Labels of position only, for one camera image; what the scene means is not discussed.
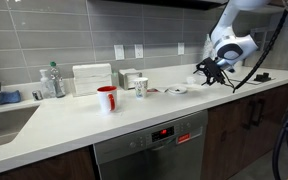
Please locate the small metal can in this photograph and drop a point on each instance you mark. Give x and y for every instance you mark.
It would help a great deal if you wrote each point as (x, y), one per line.
(37, 95)

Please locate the white counter mat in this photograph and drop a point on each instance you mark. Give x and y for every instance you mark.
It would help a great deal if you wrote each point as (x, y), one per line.
(247, 79)

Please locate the undermount kitchen sink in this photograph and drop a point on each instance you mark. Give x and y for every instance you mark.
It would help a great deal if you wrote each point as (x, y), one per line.
(4, 126)

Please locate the black object on mat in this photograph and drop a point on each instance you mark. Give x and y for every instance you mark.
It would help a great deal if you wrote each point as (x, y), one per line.
(262, 77)

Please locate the clear plastic water bottle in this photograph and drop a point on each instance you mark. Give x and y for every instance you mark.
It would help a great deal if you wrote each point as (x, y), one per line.
(58, 83)

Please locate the blue sponge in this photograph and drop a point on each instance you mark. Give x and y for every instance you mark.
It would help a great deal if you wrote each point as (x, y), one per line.
(9, 97)

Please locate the dark cabinet under sink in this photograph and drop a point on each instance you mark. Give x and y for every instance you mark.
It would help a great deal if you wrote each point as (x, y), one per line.
(50, 166)

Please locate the red sauce packet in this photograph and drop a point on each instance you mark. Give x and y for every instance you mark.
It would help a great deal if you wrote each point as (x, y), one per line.
(152, 90)

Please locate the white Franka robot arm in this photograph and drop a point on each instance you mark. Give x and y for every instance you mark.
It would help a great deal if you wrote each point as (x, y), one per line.
(232, 43)

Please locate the white saucer plate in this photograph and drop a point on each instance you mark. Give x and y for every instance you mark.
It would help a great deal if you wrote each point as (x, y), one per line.
(177, 90)

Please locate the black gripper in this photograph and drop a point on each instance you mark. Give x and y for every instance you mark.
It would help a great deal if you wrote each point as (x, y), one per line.
(216, 70)

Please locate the white wall outlet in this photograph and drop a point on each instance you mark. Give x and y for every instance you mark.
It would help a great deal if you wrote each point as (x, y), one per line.
(138, 51)
(181, 48)

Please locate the white light switch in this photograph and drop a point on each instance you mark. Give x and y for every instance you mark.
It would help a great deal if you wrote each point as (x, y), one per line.
(119, 52)

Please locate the stack of white napkins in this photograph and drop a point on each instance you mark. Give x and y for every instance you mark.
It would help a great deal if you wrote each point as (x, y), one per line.
(92, 78)

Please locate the patterned paper cup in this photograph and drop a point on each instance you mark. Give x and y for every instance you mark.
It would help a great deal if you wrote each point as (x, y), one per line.
(140, 87)

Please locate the stainless steel dishwasher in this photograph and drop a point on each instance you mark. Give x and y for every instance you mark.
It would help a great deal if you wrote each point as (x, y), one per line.
(150, 150)

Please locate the grey napkin holder box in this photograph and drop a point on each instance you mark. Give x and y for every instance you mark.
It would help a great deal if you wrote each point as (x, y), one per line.
(127, 80)

